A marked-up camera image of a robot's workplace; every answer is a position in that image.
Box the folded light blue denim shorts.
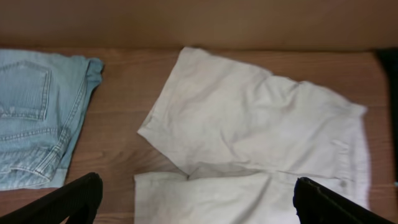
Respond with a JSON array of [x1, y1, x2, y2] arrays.
[[1, 49, 104, 191]]

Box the black garment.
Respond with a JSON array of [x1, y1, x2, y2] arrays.
[[374, 47, 397, 186]]

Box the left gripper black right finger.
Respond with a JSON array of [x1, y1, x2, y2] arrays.
[[293, 177, 393, 224]]

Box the beige khaki shorts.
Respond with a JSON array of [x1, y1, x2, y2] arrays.
[[134, 47, 371, 223]]

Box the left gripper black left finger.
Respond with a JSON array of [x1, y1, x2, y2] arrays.
[[1, 172, 103, 224]]

